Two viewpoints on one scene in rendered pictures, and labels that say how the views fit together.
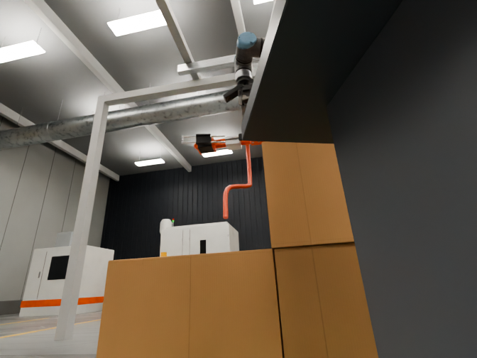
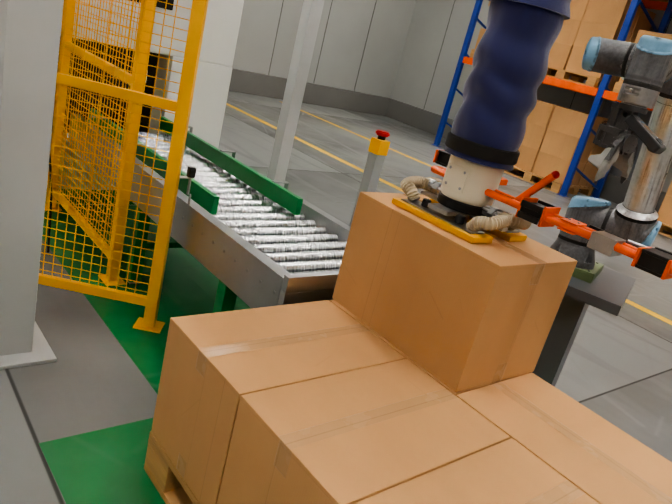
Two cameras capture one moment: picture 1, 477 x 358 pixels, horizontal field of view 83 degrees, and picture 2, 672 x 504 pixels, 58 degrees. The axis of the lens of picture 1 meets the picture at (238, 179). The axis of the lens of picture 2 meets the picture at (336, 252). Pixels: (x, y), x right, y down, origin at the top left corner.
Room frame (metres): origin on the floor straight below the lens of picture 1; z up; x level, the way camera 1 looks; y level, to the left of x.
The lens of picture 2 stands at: (2.80, 0.43, 1.40)
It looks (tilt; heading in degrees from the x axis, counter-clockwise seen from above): 19 degrees down; 217
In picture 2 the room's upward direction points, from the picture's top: 15 degrees clockwise
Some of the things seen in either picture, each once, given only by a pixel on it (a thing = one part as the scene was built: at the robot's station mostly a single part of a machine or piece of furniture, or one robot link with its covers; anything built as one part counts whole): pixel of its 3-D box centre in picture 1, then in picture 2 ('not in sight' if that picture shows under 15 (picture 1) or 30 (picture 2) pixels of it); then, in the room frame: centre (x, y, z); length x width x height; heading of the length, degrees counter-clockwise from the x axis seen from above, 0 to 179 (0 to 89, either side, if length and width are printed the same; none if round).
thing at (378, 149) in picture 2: not in sight; (355, 236); (0.41, -1.29, 0.50); 0.07 x 0.07 x 1.00; 81
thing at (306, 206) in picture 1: (344, 198); (446, 280); (1.04, -0.43, 0.74); 0.60 x 0.40 x 0.40; 80
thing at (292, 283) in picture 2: not in sight; (359, 277); (1.00, -0.80, 0.58); 0.70 x 0.03 x 0.06; 171
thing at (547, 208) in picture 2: not in sight; (537, 212); (1.09, -0.20, 1.07); 0.10 x 0.08 x 0.06; 172
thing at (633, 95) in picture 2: (243, 79); (636, 97); (1.10, -0.06, 1.44); 0.10 x 0.09 x 0.05; 171
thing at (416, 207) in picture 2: not in sight; (441, 214); (1.15, -0.46, 0.97); 0.34 x 0.10 x 0.05; 82
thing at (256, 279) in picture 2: not in sight; (149, 192); (1.14, -2.00, 0.50); 2.31 x 0.05 x 0.19; 81
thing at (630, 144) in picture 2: (245, 91); (621, 128); (1.10, -0.06, 1.35); 0.09 x 0.08 x 0.12; 81
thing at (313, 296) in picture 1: (283, 304); (411, 459); (1.40, -0.18, 0.34); 1.20 x 1.00 x 0.40; 81
